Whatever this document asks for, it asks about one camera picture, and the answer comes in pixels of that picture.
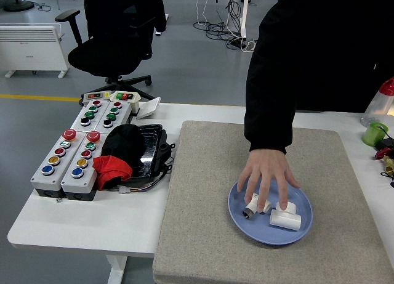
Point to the person's right hand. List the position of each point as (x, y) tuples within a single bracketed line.
[(267, 167)]

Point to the white tee fitting metal thread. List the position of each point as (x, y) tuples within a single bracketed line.
[(250, 208)]

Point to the large white tee pipe fitting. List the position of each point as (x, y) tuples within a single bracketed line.
[(284, 220)]

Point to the person's right forearm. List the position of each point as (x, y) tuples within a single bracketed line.
[(269, 127)]

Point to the blue round plate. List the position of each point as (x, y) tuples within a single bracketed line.
[(271, 234)]

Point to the grey-brown mat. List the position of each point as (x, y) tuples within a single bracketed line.
[(215, 173)]

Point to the green cup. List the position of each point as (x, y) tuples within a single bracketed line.
[(372, 134)]

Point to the black plastic tray device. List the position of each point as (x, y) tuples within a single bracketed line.
[(152, 148)]

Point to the black power adapter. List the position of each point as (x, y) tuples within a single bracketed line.
[(386, 143)]

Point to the clear bottle red cap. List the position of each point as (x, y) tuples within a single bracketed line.
[(378, 107)]

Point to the person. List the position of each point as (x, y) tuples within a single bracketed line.
[(323, 50)]

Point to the black cloth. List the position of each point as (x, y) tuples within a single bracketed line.
[(123, 142)]

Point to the grey four-button control box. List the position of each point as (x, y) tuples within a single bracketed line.
[(80, 116), (121, 116)]

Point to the white upright pole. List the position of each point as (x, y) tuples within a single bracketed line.
[(244, 13)]

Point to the red cloth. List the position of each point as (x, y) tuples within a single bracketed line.
[(110, 167)]

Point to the white table leg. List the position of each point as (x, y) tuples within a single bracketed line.
[(117, 270)]

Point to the grey five-button control box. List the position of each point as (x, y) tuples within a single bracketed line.
[(46, 180), (72, 182)]

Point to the black office chair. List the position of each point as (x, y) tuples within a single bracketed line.
[(104, 57)]

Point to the white panel heater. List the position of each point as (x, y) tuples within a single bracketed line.
[(30, 50)]

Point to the black round stand base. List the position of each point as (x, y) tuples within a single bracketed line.
[(18, 5)]

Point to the white wall switch panel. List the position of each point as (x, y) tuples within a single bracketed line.
[(149, 108)]

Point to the white red-green switch box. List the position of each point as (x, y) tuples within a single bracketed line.
[(124, 96)]

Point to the grey switch box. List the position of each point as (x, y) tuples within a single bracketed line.
[(94, 96)]

